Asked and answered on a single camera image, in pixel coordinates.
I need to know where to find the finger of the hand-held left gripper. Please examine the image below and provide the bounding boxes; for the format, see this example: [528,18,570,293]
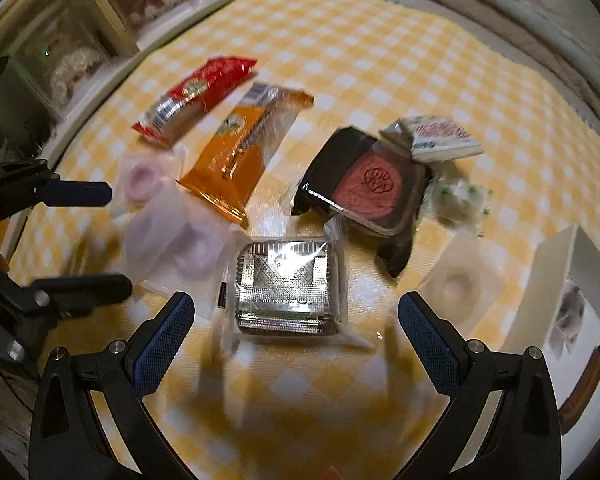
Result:
[0,159,113,226]
[0,250,134,377]

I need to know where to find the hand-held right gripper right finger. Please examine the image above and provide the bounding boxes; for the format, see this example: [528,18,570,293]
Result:
[395,291,564,480]

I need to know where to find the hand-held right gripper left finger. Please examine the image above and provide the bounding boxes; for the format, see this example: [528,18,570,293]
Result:
[29,291,201,480]

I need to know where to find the pink ring candy packet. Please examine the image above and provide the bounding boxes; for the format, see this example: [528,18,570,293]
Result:
[121,194,183,281]
[111,151,188,213]
[162,217,233,311]

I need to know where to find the white cardboard box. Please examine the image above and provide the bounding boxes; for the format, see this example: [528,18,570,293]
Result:
[500,224,600,436]

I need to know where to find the silver foil snack pack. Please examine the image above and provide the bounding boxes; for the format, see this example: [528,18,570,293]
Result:
[215,232,351,343]

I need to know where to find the red snack packet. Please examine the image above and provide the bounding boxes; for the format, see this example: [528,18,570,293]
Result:
[131,56,258,148]

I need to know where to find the black tray red cake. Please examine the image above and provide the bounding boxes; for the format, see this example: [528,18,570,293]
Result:
[290,126,433,280]

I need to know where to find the orange snack packet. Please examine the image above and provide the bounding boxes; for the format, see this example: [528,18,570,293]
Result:
[177,82,315,228]

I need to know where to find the white flower display box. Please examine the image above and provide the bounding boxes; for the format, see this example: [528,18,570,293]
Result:
[17,12,113,111]

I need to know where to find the small grey wrapped candy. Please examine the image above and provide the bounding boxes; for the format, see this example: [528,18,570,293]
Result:
[552,280,588,348]

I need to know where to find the green dotted candy wrapper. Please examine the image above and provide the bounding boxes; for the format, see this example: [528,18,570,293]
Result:
[427,172,492,236]

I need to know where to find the brown snack bar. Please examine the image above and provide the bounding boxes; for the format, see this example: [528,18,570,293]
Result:
[557,345,600,423]

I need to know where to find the white packet red print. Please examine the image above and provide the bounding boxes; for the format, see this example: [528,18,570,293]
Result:
[379,115,483,163]

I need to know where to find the yellow checked tablecloth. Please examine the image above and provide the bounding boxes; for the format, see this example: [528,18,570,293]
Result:
[2,0,600,480]

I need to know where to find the white ring candy packet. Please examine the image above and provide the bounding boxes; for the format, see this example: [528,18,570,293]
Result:
[420,242,511,333]

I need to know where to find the cream wooden shelf frame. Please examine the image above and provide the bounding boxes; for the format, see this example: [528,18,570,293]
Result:
[0,0,143,61]

